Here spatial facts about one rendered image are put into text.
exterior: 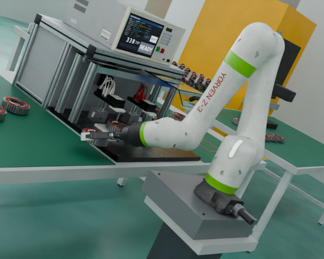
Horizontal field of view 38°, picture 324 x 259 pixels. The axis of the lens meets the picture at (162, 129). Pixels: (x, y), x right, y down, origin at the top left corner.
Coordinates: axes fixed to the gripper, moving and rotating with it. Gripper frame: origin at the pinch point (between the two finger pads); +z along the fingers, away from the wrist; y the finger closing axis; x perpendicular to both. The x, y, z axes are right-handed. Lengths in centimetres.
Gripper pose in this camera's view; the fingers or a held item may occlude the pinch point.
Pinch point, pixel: (95, 136)
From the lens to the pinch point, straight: 186.3
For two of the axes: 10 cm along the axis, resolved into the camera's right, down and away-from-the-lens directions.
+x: 0.1, 10.0, -0.7
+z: -8.0, 0.5, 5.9
